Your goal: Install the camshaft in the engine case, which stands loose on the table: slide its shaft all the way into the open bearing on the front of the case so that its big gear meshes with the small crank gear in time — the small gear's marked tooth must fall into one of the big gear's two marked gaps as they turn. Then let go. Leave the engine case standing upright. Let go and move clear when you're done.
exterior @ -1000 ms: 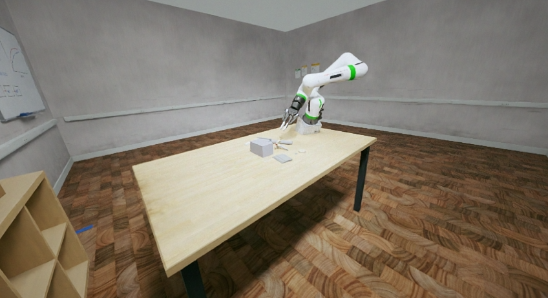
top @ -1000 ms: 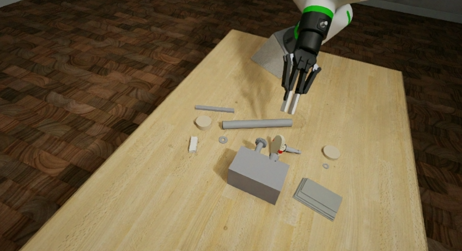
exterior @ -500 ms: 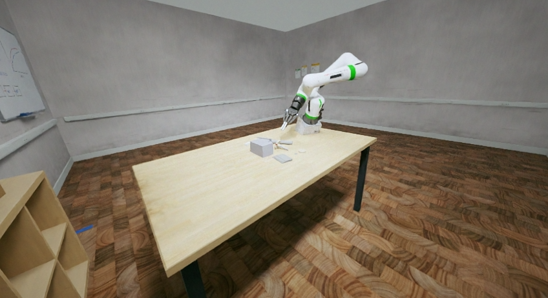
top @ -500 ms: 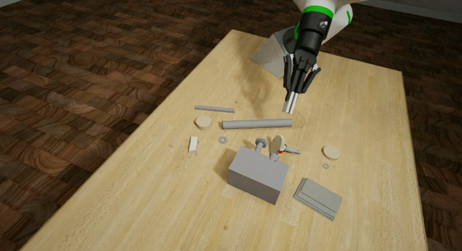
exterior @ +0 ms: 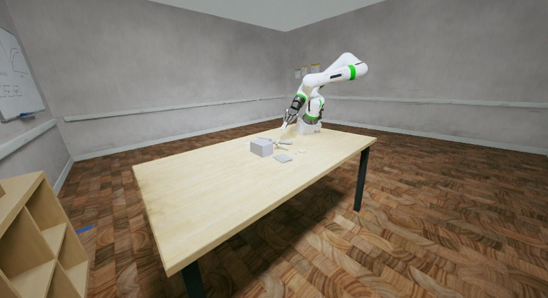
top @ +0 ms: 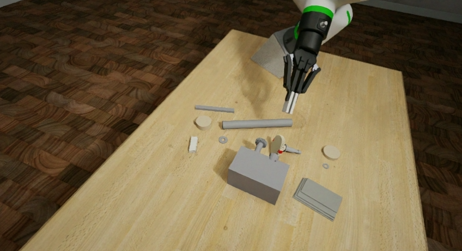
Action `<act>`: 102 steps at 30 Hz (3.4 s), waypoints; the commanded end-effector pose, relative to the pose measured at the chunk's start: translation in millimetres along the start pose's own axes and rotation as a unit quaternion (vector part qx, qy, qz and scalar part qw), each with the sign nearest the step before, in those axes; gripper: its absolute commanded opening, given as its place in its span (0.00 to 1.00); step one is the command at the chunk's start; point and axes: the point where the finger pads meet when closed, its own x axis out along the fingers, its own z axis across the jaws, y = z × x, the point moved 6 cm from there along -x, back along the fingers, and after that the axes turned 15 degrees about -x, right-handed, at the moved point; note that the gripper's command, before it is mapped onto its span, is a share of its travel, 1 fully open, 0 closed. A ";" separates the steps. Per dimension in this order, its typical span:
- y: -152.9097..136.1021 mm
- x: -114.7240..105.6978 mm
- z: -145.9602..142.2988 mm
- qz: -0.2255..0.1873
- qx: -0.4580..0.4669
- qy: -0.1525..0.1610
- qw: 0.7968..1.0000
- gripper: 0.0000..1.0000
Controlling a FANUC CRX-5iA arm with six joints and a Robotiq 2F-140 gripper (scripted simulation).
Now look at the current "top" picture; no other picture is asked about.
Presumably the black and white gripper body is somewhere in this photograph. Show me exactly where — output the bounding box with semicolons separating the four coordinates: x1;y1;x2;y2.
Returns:
292;31;323;70

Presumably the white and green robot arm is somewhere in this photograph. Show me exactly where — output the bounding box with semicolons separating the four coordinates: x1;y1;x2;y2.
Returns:
283;0;367;54

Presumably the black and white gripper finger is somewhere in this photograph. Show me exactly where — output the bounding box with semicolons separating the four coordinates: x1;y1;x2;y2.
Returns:
288;59;321;114
282;54;305;113

